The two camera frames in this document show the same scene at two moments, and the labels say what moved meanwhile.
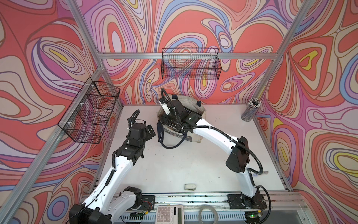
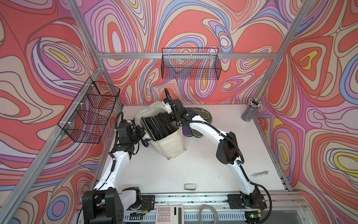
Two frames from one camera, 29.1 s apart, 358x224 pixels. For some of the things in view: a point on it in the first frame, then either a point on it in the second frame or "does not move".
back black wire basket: (192, 63) does not move
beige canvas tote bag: (177, 115) to (170, 146)
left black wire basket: (84, 120) does not move
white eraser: (189, 186) does not move
